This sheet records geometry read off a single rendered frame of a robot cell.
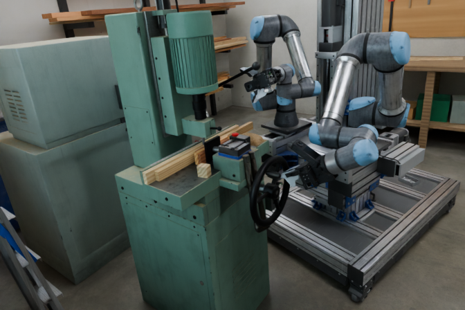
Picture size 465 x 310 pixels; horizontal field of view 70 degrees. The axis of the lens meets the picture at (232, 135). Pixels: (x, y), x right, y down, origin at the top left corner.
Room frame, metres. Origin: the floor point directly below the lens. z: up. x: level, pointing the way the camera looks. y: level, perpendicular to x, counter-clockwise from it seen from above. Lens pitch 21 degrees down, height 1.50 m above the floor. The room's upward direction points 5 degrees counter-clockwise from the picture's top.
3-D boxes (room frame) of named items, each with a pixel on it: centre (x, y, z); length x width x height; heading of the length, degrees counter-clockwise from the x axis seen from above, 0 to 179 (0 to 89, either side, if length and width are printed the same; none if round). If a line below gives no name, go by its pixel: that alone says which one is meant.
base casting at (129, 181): (1.45, 0.22, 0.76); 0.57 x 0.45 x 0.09; 51
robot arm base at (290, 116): (1.94, -0.34, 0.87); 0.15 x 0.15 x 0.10
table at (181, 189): (1.29, 0.06, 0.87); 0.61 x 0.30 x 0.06; 141
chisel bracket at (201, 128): (1.39, 0.14, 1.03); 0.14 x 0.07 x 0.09; 51
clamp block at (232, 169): (1.24, -0.01, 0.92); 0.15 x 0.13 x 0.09; 141
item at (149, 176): (1.37, 0.16, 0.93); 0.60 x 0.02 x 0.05; 141
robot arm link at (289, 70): (1.60, -0.27, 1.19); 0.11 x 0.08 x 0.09; 141
